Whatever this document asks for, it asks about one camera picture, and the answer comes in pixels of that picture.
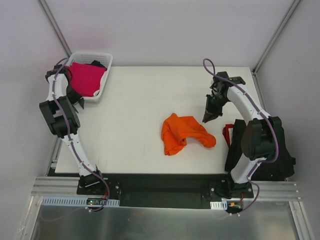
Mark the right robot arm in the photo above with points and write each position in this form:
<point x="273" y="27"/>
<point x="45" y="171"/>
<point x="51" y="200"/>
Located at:
<point x="237" y="93"/>

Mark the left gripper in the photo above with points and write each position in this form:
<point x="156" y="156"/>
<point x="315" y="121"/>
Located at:
<point x="75" y="97"/>

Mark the right white cable duct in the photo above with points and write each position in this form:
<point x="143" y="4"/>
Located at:
<point x="219" y="205"/>

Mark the red t shirt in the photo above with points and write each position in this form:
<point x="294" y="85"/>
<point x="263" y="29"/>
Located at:
<point x="227" y="133"/>

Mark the white plastic basket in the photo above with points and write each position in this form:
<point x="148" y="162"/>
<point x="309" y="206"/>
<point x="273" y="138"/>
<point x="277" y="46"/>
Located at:
<point x="86" y="57"/>

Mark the black t shirt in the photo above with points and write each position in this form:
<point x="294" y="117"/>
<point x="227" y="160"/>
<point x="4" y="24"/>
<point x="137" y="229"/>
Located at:
<point x="256" y="140"/>

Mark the white cable duct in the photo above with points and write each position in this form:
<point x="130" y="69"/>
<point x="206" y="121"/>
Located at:
<point x="219" y="205"/>
<point x="78" y="202"/>

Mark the left white cable duct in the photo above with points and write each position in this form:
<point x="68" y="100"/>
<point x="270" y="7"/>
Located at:
<point x="78" y="202"/>

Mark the right aluminium frame post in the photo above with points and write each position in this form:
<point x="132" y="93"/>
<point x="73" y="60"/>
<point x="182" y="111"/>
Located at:
<point x="276" y="35"/>

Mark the pink t shirt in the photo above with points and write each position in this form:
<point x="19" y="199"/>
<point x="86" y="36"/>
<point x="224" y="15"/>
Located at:
<point x="86" y="79"/>

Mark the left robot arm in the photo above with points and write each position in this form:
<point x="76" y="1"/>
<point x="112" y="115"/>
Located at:
<point x="62" y="120"/>

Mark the dark navy t shirt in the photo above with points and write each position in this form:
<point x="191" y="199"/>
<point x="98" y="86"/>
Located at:
<point x="98" y="64"/>

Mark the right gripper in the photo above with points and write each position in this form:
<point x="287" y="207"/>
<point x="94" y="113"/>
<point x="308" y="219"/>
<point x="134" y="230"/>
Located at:
<point x="213" y="108"/>

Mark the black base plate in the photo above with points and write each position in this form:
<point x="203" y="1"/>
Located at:
<point x="181" y="191"/>

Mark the left aluminium frame post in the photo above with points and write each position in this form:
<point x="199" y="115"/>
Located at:
<point x="54" y="26"/>

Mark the orange t shirt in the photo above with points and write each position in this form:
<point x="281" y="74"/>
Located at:
<point x="177" y="129"/>

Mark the aluminium frame post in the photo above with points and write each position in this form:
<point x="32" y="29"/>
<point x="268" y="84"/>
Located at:
<point x="54" y="26"/>
<point x="276" y="35"/>

